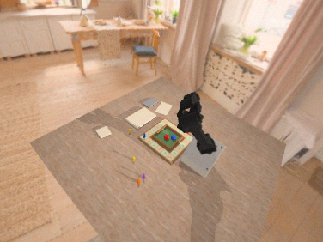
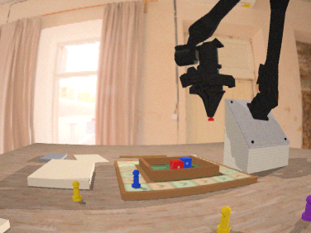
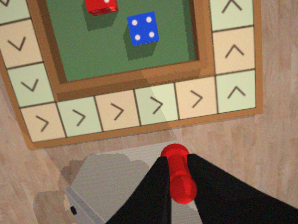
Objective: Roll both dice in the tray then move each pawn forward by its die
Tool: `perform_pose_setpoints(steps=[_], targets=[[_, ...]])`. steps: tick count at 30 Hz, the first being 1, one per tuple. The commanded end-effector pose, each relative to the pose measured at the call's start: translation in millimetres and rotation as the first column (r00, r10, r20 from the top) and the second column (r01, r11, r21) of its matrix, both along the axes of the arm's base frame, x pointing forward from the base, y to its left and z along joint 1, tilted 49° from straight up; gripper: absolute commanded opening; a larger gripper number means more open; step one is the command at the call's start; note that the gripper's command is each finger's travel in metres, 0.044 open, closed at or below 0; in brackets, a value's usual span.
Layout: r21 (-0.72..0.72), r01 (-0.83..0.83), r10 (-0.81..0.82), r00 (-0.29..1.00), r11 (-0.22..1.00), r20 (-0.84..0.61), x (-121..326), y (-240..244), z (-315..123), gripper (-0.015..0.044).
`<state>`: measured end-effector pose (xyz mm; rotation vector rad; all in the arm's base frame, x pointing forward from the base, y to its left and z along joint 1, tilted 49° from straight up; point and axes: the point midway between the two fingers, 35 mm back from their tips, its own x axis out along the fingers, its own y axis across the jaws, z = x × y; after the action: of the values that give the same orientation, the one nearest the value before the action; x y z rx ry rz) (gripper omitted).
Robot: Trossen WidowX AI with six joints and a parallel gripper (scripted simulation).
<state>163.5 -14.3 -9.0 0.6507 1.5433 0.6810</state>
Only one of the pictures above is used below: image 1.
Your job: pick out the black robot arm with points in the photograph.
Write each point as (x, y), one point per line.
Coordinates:
(192, 122)

